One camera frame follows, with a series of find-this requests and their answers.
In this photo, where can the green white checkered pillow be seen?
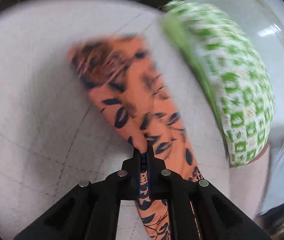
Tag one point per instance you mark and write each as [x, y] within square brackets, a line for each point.
[230, 72]

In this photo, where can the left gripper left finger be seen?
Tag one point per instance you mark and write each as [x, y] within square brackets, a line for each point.
[89, 210]

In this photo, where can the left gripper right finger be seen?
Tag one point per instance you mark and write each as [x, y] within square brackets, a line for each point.
[197, 210]

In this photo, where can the orange floral blouse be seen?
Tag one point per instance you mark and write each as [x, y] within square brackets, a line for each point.
[124, 84]

